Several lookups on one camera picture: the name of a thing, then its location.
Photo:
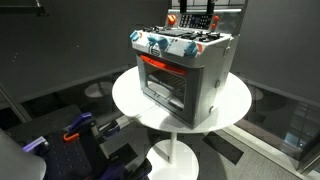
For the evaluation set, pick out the grey toy stove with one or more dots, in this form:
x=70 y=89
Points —
x=213 y=63

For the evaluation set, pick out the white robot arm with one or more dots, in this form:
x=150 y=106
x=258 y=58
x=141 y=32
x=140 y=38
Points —
x=16 y=160

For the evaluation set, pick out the black stove keypad panel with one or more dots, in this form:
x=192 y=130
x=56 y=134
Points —
x=195 y=21

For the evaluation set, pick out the small blue stove knob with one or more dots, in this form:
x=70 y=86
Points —
x=134 y=35

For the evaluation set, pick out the white round pedestal table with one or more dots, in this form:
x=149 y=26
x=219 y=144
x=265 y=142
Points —
x=133 y=96

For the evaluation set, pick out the wide blue stove knob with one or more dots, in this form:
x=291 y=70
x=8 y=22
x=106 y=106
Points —
x=158 y=41

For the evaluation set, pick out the orange round dial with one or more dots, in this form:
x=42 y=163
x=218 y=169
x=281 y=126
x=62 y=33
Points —
x=171 y=19

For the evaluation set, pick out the black floor outlet cover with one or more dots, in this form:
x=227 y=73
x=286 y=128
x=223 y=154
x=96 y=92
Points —
x=223 y=146

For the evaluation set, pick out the orange round button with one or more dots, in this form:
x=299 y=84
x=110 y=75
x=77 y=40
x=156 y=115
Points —
x=213 y=26
x=216 y=18

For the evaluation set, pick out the orange hook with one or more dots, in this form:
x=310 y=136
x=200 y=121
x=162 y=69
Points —
x=70 y=136

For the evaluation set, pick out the purple clamp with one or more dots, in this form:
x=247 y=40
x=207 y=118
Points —
x=80 y=121
x=110 y=127
x=35 y=144
x=120 y=168

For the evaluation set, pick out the grey metal bar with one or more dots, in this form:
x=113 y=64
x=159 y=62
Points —
x=15 y=105

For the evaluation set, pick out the grey oven door with window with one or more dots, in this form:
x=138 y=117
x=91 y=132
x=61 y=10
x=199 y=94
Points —
x=196 y=96

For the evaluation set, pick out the glass wall panel dark frame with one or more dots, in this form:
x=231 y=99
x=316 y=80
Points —
x=286 y=120

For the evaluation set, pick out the blue stove knob orange base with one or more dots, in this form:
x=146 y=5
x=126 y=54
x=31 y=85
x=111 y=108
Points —
x=191 y=49

